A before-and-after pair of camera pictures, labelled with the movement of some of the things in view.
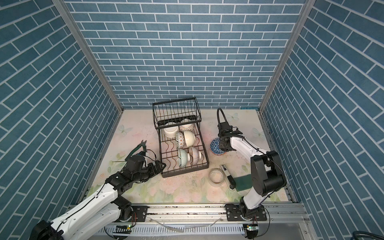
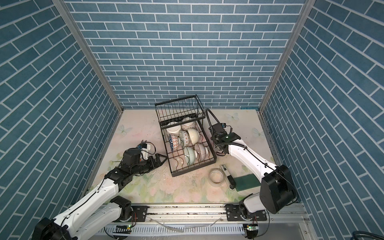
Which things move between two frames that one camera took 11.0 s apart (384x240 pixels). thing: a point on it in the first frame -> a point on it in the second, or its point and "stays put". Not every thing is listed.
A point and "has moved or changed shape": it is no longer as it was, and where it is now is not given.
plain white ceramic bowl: (171, 132) has moved or changed shape
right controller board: (252, 230) stays put
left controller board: (123, 229) stays put
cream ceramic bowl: (190, 138) has moved or changed shape
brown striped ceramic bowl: (194, 155) -> (201, 151)
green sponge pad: (243, 182) stays put
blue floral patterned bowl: (214, 147) has moved or changed shape
